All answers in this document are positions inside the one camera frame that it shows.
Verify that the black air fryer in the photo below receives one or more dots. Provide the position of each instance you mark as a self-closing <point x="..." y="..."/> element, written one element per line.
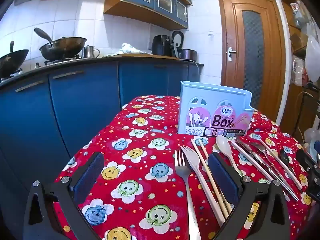
<point x="161" y="45"/>

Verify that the blue wall cabinet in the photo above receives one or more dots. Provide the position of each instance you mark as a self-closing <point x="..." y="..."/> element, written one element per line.
<point x="150" y="2"/>

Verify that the metal fork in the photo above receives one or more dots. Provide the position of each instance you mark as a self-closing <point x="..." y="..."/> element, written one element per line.
<point x="191" y="205"/>

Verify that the wooden door with glass panel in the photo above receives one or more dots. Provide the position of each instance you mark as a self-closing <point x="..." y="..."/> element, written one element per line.
<point x="230" y="25"/>

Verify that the white plastic spoon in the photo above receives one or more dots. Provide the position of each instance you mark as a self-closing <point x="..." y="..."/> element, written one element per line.
<point x="223" y="146"/>

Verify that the black spoon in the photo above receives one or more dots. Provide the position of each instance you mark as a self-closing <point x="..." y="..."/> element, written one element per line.
<point x="285" y="156"/>

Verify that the light blue utensil box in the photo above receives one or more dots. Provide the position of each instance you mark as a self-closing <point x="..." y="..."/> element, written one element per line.
<point x="200" y="92"/>

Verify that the white plastic fork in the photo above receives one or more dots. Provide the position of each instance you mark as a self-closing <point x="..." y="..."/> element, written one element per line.
<point x="193" y="160"/>

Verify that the gas stove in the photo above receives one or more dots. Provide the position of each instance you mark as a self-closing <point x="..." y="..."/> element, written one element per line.
<point x="60" y="61"/>

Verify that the wooden shelf unit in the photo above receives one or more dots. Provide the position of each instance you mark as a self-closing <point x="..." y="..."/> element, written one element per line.
<point x="296" y="40"/>

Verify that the white plastic bag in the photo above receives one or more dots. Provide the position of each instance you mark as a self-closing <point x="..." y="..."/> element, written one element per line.
<point x="312" y="60"/>

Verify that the dark wok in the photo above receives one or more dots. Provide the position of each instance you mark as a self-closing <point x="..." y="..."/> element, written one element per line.
<point x="11" y="62"/>

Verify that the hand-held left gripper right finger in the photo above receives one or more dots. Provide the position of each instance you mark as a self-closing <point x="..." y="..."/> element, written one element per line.
<point x="223" y="180"/>

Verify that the blue kitchen base cabinets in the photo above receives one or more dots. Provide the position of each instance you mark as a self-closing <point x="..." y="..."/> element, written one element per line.
<point x="82" y="100"/>

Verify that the rice cooker with open lid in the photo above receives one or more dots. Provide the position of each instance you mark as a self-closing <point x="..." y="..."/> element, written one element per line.
<point x="187" y="53"/>

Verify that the metal pitcher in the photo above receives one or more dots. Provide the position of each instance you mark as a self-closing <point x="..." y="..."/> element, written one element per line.
<point x="88" y="52"/>

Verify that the red smiley flower tablecloth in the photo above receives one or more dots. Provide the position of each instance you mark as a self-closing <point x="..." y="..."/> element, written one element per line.
<point x="140" y="140"/>

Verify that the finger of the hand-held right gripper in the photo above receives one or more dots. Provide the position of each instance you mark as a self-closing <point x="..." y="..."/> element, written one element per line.
<point x="314" y="186"/>
<point x="303" y="157"/>

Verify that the white patterned cloth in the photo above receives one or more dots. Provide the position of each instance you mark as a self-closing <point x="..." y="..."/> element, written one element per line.
<point x="128" y="48"/>

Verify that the translucent plastic bottle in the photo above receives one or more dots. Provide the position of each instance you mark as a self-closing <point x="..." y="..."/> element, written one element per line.
<point x="312" y="140"/>

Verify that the metal spoon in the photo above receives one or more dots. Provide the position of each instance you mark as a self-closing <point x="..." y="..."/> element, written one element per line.
<point x="258" y="148"/>

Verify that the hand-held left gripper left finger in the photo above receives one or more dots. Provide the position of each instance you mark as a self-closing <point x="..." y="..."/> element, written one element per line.
<point x="86" y="180"/>

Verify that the large metal wok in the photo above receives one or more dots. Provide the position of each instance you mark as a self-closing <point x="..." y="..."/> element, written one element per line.
<point x="62" y="47"/>

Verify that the white chopstick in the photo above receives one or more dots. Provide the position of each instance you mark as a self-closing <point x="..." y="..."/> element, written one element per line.
<point x="275" y="158"/>
<point x="243" y="153"/>

